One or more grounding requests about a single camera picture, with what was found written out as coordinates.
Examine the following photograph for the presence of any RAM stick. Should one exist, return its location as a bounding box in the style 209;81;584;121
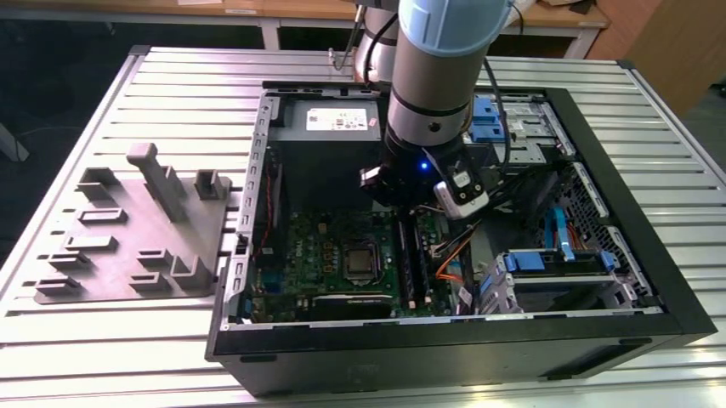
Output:
396;211;424;308
412;212;435;308

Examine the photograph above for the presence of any black RAM slot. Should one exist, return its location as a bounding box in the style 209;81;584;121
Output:
392;211;408;307

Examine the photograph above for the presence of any grey power supply unit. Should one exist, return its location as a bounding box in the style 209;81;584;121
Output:
265;99;392;212

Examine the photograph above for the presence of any CPU socket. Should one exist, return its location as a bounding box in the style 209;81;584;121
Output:
337;239;381;286

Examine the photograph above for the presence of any blue drive carrier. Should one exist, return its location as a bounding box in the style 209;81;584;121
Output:
468;96;511;144

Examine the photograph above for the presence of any silver CPU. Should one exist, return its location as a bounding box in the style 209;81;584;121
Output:
345;250;376;274

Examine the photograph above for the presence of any metal drive cage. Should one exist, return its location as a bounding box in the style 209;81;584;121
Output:
464;95;573;192

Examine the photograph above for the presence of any black case fan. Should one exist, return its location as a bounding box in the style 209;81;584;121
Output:
257;146;284;256

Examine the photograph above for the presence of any green motherboard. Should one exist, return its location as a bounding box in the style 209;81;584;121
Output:
240;207;457;324

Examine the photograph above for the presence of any hard disk in blue carrier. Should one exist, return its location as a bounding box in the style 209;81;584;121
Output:
505;249;615;275

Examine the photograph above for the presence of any black graphics card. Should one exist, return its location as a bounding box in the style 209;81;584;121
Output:
308;292;393;322

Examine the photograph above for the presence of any metal disk bay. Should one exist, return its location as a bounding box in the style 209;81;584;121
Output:
492;250;651;315

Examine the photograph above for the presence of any black PC case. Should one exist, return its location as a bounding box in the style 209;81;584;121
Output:
202;78;719;399

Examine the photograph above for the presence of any grey parts rack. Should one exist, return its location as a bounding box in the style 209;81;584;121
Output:
30;142;237;305

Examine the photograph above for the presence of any brown wooden cabinet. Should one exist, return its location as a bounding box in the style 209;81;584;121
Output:
585;0;726;116

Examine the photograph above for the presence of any wooden workbench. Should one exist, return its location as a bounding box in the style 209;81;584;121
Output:
0;0;611;59

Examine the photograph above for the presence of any grey chair base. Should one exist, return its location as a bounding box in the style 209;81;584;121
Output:
0;122;30;163

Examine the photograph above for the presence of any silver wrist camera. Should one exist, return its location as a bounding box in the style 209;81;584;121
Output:
433;167;489;221

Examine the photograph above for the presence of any dark wire bundle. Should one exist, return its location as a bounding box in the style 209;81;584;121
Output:
433;163;563;257

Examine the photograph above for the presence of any black camera cable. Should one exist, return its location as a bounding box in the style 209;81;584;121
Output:
480;57;515;175

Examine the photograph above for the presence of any red black twisted wire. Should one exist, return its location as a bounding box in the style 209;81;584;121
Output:
262;169;276;256

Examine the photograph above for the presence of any blue data wire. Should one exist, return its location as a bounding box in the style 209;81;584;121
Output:
541;207;575;261

